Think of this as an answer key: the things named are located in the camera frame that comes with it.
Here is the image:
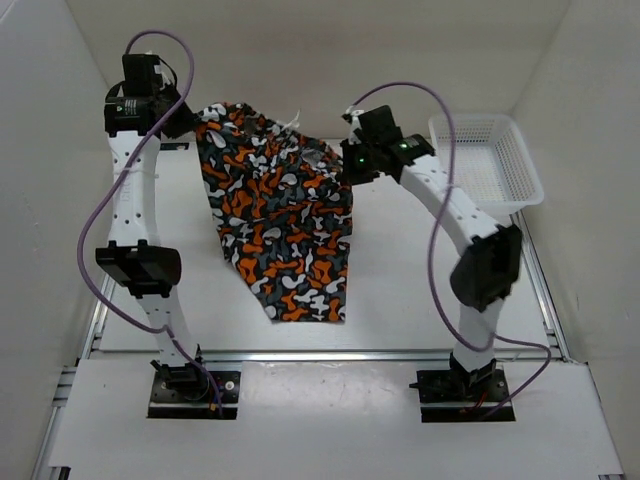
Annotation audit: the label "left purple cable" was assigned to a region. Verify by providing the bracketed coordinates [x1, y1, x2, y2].
[75, 30, 227, 420]

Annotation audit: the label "purple cable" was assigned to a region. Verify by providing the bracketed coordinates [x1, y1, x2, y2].
[75, 30, 227, 420]
[344, 82, 552, 421]

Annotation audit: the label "camouflage patterned shorts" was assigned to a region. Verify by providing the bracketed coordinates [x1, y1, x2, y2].
[195, 102, 353, 323]

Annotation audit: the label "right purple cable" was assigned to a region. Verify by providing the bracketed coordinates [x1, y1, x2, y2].
[344, 82, 552, 421]

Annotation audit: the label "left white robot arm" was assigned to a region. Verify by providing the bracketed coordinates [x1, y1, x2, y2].
[95, 53, 211, 402]

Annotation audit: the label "dark blue label sticker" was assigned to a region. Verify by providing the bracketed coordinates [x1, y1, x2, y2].
[160, 142, 190, 151]

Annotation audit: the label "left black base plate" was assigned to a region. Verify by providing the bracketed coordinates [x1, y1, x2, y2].
[147, 360, 241, 420]

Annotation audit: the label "white plastic basket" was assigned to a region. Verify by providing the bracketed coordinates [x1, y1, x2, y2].
[428, 114, 544, 218]

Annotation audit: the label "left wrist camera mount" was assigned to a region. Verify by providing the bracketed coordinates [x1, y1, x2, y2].
[122, 54, 164, 99]

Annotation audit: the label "left aluminium side rail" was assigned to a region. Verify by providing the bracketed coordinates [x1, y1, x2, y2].
[30, 300, 107, 480]

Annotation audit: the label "aluminium front rail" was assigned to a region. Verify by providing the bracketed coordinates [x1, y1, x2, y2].
[88, 349, 546, 363]

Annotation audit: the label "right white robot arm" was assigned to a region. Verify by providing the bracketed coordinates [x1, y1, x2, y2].
[340, 105, 522, 400]

